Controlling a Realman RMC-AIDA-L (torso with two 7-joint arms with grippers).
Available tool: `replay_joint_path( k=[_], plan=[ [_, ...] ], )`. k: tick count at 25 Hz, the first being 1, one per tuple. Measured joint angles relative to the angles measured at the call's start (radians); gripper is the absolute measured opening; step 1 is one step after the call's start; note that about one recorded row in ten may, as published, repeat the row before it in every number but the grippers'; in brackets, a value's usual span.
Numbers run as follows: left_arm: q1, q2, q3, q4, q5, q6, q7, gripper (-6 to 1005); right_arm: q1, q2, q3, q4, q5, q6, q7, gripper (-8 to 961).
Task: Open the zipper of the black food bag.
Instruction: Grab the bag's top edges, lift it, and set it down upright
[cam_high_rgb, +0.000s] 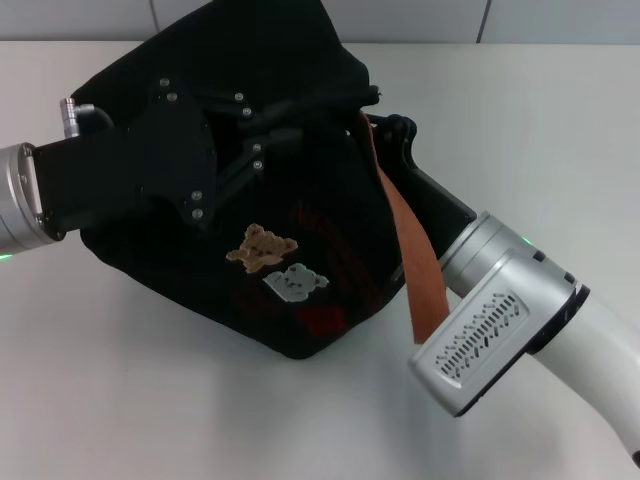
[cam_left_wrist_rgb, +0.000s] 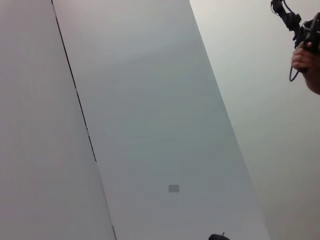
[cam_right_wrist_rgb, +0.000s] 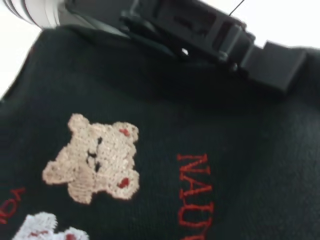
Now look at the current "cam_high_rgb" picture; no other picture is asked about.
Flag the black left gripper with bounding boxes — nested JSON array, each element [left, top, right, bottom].
[[31, 76, 307, 235]]

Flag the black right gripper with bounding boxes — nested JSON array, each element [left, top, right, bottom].
[[369, 113, 477, 260]]

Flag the black food bag orange straps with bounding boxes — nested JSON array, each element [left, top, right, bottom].
[[69, 0, 452, 362]]

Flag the left arm cable with plug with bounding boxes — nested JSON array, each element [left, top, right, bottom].
[[58, 98, 115, 140]]

